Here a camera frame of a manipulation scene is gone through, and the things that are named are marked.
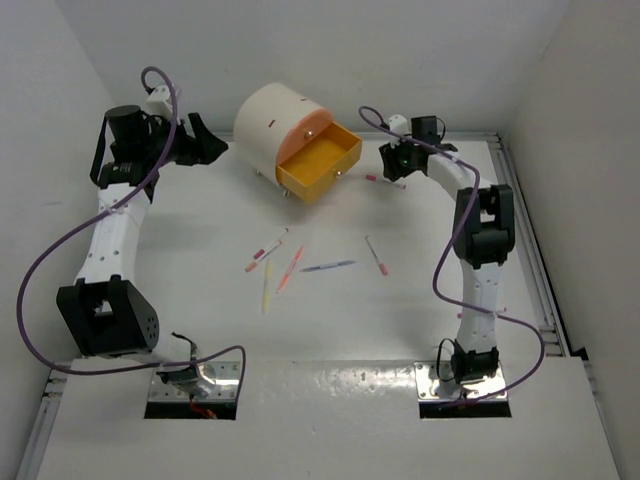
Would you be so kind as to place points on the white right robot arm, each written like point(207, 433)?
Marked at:
point(484, 231)

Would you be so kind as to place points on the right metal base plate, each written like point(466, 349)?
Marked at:
point(433, 388)

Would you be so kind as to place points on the orange thin pen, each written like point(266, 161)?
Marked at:
point(289, 270)

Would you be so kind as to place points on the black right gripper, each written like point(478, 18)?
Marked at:
point(389, 155)

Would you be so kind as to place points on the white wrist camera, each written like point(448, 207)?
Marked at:
point(399, 125)
point(159, 102)

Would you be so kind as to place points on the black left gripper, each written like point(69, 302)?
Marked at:
point(202, 150)

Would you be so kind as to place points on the blue ballpoint pen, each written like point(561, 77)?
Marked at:
point(327, 266)

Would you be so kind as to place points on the magenta cap white marker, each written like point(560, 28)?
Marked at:
point(277, 238)

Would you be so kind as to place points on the peach cap white marker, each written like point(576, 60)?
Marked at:
point(263, 256)

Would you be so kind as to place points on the pink marker near cabinet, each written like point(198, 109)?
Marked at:
point(384, 181)

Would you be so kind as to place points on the salmon cap white marker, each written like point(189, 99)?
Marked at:
point(382, 267)

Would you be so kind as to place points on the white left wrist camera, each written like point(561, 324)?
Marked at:
point(159, 102)

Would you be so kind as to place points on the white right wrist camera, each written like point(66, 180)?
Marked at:
point(399, 125)

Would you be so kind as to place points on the white round drawer cabinet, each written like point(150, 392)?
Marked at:
point(294, 142)

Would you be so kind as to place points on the metal base plate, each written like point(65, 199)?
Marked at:
point(209, 382)
point(433, 388)

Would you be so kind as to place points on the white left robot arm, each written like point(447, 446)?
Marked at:
point(105, 312)

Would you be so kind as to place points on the yellow thin pen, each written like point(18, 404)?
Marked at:
point(266, 287)

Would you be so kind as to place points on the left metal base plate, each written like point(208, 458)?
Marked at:
point(209, 382)

